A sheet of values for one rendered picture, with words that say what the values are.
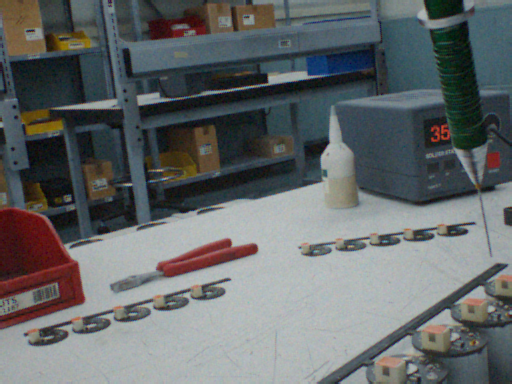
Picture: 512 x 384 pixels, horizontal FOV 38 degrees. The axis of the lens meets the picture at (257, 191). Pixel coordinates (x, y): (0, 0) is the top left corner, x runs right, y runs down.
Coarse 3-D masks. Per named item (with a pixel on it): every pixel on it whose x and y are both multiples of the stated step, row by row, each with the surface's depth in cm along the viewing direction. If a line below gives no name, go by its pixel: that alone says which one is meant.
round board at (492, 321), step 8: (488, 304) 28; (496, 304) 28; (504, 304) 28; (456, 312) 28; (496, 312) 27; (504, 312) 27; (456, 320) 27; (464, 320) 27; (488, 320) 26; (496, 320) 26; (504, 320) 26
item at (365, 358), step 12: (504, 264) 32; (480, 276) 31; (492, 276) 31; (468, 288) 30; (444, 300) 29; (456, 300) 29; (432, 312) 28; (408, 324) 27; (420, 324) 27; (396, 336) 26; (372, 348) 25; (384, 348) 25; (360, 360) 24; (372, 360) 24; (336, 372) 24; (348, 372) 24
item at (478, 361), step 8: (456, 336) 25; (416, 352) 25; (480, 352) 24; (448, 360) 24; (456, 360) 24; (464, 360) 24; (472, 360) 24; (480, 360) 24; (448, 368) 24; (456, 368) 24; (464, 368) 24; (472, 368) 24; (480, 368) 25; (448, 376) 24; (456, 376) 24; (464, 376) 24; (472, 376) 24; (480, 376) 25; (488, 376) 25
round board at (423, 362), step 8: (416, 360) 24; (424, 360) 24; (432, 360) 24; (440, 360) 24; (368, 368) 24; (424, 368) 23; (432, 368) 23; (440, 368) 23; (368, 376) 23; (408, 376) 23; (416, 376) 22; (424, 376) 23; (440, 376) 23
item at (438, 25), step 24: (432, 0) 21; (456, 0) 21; (432, 24) 21; (456, 24) 21; (456, 48) 22; (456, 72) 22; (456, 96) 22; (480, 96) 23; (456, 120) 23; (480, 120) 23; (456, 144) 23; (480, 144) 23
